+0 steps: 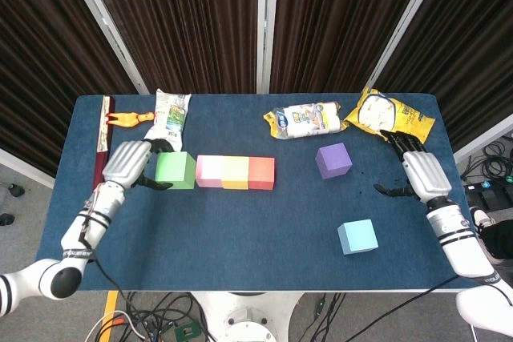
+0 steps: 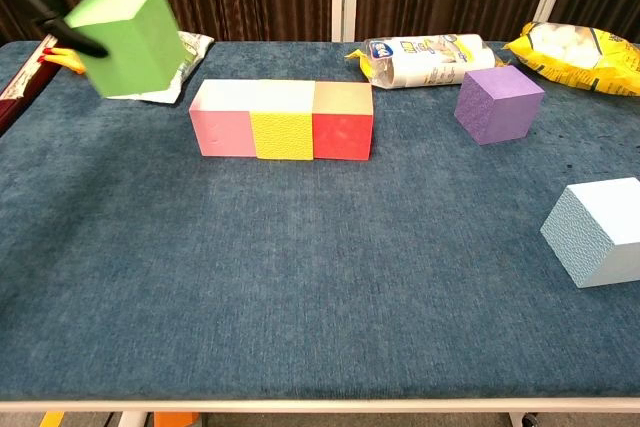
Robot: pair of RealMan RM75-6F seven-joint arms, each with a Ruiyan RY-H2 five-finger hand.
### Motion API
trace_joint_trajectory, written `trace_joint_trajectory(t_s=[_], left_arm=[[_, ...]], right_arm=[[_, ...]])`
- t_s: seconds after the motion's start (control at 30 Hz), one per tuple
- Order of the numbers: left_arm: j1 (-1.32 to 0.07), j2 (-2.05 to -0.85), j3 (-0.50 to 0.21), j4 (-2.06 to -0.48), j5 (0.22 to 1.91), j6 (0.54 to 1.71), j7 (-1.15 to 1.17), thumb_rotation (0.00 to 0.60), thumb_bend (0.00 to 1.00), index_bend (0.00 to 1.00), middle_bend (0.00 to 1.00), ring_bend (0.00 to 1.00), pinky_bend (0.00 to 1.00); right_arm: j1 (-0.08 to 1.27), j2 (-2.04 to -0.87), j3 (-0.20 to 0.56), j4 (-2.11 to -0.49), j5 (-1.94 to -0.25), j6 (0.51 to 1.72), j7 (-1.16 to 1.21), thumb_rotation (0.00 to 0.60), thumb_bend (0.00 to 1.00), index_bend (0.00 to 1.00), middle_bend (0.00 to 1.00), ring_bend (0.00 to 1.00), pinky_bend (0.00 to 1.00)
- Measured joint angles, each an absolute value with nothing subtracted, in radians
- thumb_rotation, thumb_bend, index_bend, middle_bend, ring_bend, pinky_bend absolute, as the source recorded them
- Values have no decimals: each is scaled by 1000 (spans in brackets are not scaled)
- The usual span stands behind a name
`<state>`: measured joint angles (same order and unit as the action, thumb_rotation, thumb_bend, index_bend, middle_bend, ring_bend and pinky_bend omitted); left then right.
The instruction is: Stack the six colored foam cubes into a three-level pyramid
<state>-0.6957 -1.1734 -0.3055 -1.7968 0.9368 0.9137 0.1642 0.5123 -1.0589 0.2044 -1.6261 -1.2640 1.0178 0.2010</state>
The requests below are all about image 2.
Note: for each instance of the white table leg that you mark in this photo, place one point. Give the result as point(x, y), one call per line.
point(133, 419)

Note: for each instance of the yellow rubber chicken toy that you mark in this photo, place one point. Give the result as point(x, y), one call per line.
point(67, 59)

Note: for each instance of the yellow bag of cotton balls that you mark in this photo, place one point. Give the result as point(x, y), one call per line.
point(575, 54)

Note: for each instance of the orange floor object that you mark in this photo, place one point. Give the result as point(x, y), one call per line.
point(175, 419)

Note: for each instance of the white green snack bag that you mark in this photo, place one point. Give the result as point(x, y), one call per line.
point(192, 44)

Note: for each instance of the light blue cube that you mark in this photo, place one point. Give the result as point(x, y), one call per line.
point(590, 232)

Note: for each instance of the yellow cube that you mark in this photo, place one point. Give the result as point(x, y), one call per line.
point(282, 137)

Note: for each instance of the purple cube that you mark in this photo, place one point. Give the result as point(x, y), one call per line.
point(495, 107)

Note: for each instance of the clear wrapped snack pack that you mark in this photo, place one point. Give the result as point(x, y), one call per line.
point(430, 62)

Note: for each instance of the black table caster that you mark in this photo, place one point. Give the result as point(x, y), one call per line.
point(530, 420)

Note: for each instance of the red cube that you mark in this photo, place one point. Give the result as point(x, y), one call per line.
point(345, 139)

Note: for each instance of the green cube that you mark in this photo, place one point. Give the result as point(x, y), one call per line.
point(135, 47)

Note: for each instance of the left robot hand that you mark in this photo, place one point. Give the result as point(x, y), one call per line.
point(75, 37)

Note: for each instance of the blue table mat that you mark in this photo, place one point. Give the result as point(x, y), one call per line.
point(300, 272)

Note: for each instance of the long dark red box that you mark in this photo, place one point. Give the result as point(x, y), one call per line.
point(25, 92)

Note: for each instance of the pink cube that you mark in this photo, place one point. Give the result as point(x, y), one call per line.
point(220, 132)

